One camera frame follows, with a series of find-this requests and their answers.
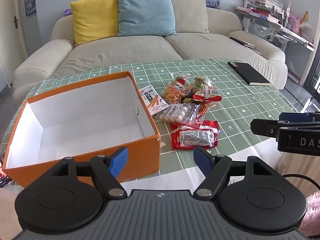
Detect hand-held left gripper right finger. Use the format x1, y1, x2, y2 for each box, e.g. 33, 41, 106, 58
193, 146, 274, 198

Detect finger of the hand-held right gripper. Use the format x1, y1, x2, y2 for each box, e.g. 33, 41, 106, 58
279, 112, 320, 123
251, 119, 284, 137

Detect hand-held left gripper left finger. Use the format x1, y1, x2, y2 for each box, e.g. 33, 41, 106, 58
46, 147, 129, 198

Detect orange cardboard box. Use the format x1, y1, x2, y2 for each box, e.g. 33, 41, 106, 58
2, 71, 160, 188

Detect large red white-label packet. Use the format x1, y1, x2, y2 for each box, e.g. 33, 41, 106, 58
170, 120, 220, 151

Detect clear packet of white balls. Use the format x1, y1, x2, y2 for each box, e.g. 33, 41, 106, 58
153, 104, 202, 127

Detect black yellow snack packet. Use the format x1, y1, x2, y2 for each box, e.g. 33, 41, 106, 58
180, 95, 200, 105

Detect small red snack packet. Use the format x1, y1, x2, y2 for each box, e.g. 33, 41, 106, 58
192, 85, 223, 103

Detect white stick snack packet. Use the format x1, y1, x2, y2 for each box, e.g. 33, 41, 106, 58
139, 88, 170, 117

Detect orange peanut packet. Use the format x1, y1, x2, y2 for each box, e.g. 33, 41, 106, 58
162, 74, 193, 104

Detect clear packet of brown snacks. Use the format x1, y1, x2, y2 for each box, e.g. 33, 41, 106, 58
194, 76, 212, 87

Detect white tripod stand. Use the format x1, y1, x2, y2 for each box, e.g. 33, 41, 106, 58
297, 96, 316, 113

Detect beige cloth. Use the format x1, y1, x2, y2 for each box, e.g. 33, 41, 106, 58
276, 151, 320, 200

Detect green checked tablecloth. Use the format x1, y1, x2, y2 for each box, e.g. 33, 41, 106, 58
0, 59, 310, 189

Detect black notebook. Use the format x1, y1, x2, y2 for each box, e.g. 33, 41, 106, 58
227, 61, 272, 86

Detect pink fluffy cushion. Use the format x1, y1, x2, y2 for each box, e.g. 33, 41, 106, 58
299, 191, 320, 237

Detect white desk with books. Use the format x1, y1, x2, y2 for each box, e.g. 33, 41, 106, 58
235, 0, 317, 52

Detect beige sofa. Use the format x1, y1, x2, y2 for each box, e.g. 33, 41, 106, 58
12, 0, 288, 103

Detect beige pillow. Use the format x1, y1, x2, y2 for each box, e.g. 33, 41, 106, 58
160, 0, 210, 34

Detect yellow pillow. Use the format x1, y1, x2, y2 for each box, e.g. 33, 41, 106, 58
70, 0, 119, 47

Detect light blue pillow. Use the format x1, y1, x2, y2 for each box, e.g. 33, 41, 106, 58
117, 0, 177, 37

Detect white door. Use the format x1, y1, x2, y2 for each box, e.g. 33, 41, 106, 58
14, 0, 29, 53

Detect black cable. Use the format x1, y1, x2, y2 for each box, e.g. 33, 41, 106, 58
282, 174, 318, 193

